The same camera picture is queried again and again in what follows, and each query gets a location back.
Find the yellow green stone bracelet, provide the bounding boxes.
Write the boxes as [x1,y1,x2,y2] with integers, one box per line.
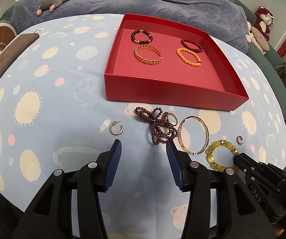
[205,140,240,172]

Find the thin rose gold bangle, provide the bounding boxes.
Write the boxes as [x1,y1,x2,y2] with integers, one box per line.
[178,116,210,155]

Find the garnet small bead necklace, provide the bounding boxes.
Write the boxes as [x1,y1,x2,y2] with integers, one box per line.
[134,106,179,145]

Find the gold ring with stone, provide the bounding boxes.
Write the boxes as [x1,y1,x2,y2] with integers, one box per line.
[162,112,179,127]

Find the orange bead bracelet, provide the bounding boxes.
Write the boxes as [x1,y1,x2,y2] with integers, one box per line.
[175,47,203,68]

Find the dark red bead bracelet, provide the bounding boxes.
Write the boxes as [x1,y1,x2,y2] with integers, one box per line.
[180,38,203,55]

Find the gold chain cuff bangle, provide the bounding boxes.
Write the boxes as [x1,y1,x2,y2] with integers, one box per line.
[134,44,163,65]

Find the dark bead gold accent bracelet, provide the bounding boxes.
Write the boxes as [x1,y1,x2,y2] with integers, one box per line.
[130,29,154,46]

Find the space pattern blue tablecloth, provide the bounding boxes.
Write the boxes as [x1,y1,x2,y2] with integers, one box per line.
[0,14,286,238]

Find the green sofa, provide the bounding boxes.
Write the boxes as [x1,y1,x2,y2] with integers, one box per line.
[230,0,286,120]

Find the beige dog plush toy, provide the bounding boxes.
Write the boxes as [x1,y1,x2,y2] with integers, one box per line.
[245,22,270,55]

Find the red shallow cardboard box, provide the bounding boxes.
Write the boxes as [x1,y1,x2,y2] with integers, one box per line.
[104,14,248,111]

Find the red monkey plush toy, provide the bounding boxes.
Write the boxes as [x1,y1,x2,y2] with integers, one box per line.
[254,6,274,41]

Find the brown leather pouch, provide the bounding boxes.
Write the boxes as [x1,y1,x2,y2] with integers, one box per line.
[0,32,40,79]

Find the blue grey blanket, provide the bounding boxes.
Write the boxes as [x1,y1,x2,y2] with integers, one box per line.
[11,0,248,53]

